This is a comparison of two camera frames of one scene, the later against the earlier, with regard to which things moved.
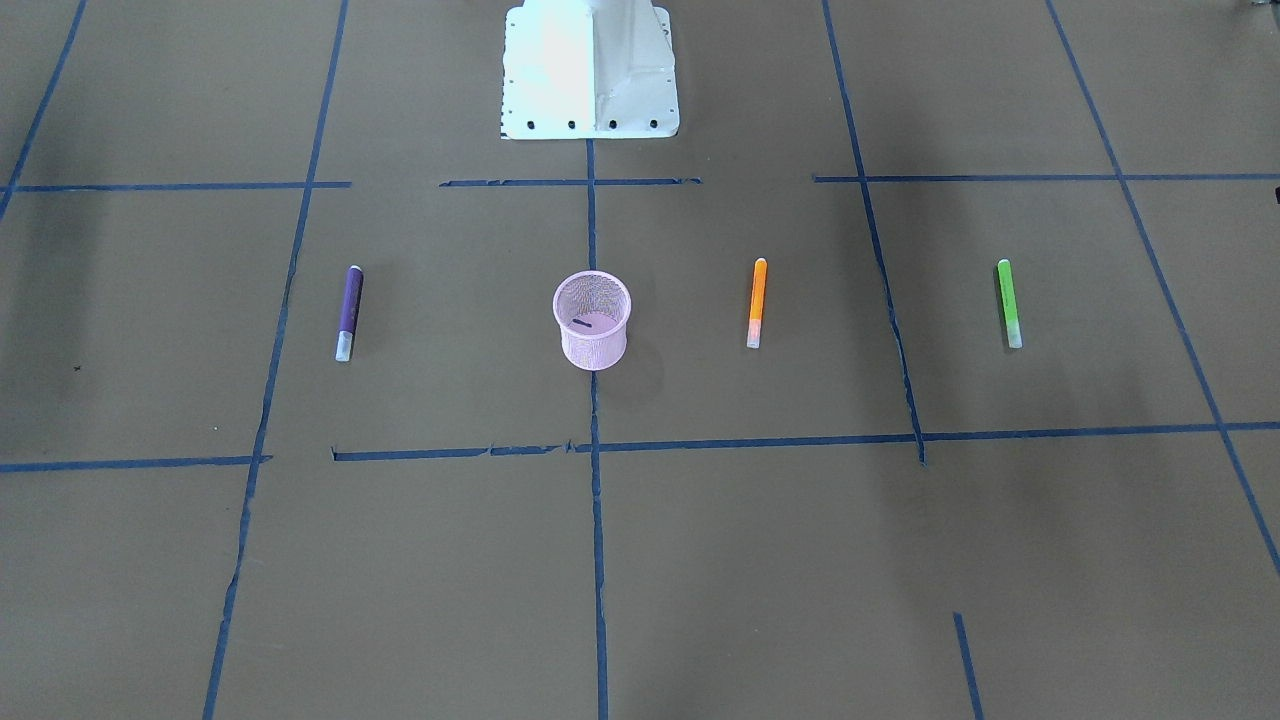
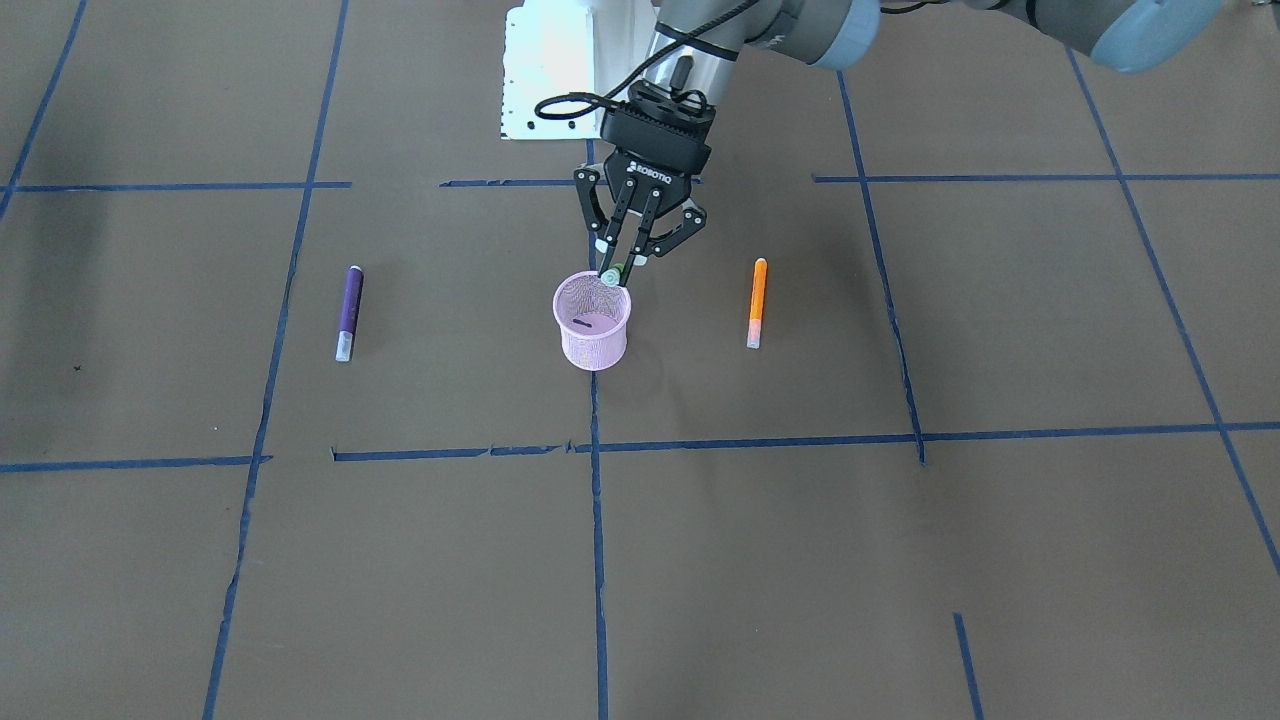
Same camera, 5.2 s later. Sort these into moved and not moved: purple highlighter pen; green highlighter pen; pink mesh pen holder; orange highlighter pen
Moved: green highlighter pen
Not moved: purple highlighter pen; pink mesh pen holder; orange highlighter pen
